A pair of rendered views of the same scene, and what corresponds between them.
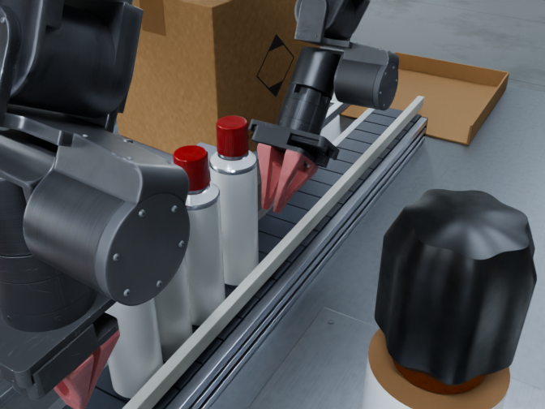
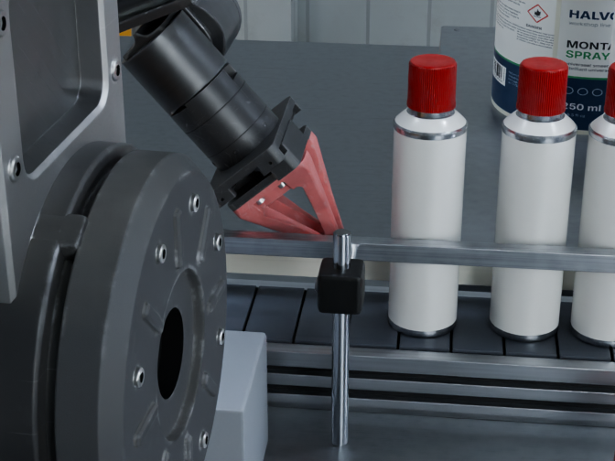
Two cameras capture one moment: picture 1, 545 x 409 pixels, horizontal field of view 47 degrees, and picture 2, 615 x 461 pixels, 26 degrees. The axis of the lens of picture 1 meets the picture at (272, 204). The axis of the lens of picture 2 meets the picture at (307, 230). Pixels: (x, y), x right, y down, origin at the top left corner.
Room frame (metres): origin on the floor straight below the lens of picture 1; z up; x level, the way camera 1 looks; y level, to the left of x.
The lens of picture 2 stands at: (1.02, 0.81, 1.37)
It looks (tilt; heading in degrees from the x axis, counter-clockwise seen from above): 25 degrees down; 247
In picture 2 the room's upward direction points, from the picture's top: straight up
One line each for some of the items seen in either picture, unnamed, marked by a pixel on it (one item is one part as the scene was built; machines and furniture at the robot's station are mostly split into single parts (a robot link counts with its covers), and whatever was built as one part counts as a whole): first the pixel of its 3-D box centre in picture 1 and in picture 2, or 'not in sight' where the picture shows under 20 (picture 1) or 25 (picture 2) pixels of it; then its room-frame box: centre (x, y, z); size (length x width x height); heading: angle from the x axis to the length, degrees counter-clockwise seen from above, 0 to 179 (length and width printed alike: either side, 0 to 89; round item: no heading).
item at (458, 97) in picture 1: (426, 92); not in sight; (1.22, -0.32, 0.85); 0.30 x 0.26 x 0.04; 150
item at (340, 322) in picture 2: not in sight; (341, 325); (0.67, 0.08, 0.91); 0.07 x 0.03 x 0.17; 60
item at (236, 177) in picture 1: (234, 204); (426, 197); (0.59, 0.04, 0.98); 0.05 x 0.05 x 0.20
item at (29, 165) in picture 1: (27, 194); not in sight; (0.29, 0.13, 1.19); 0.07 x 0.06 x 0.07; 56
